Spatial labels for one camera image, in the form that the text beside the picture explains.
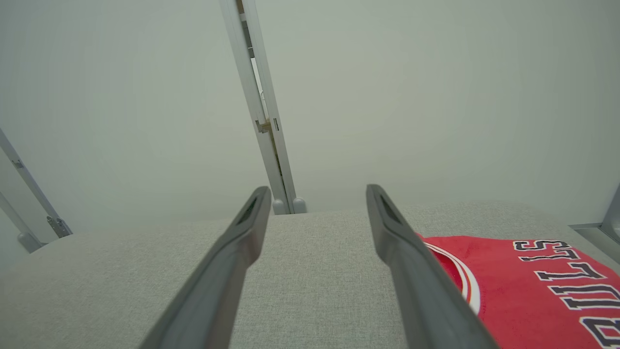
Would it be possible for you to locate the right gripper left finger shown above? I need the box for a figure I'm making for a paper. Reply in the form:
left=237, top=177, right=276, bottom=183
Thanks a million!
left=139, top=187, right=272, bottom=349

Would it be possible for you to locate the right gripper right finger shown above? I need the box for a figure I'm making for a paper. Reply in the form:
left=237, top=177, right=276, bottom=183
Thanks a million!
left=366, top=184, right=499, bottom=349

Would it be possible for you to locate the red white Bulls shirt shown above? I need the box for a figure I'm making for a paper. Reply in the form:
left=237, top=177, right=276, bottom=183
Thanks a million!
left=417, top=235, right=620, bottom=349

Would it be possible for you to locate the grey double partition post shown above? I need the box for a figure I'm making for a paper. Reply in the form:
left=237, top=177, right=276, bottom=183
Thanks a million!
left=219, top=0, right=308, bottom=215

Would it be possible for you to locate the grey slim partition post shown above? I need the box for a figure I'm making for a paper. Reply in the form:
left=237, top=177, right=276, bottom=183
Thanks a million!
left=0, top=191, right=43, bottom=254
left=0, top=128, right=73, bottom=238

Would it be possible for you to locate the grey metal frame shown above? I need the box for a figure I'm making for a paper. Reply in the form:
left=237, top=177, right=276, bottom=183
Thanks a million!
left=569, top=183, right=620, bottom=249

